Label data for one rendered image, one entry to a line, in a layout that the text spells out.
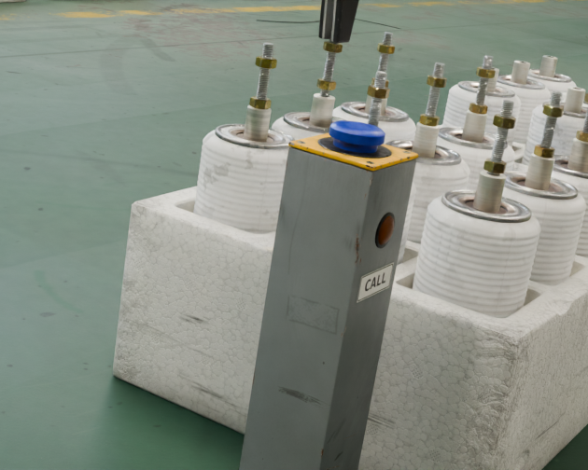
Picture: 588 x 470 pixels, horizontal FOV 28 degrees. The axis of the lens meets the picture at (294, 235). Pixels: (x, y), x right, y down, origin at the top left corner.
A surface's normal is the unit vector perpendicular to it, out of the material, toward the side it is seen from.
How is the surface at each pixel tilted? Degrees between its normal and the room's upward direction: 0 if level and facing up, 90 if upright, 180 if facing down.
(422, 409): 90
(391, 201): 90
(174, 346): 90
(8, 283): 0
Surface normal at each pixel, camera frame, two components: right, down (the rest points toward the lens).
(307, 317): -0.53, 0.18
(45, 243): 0.15, -0.94
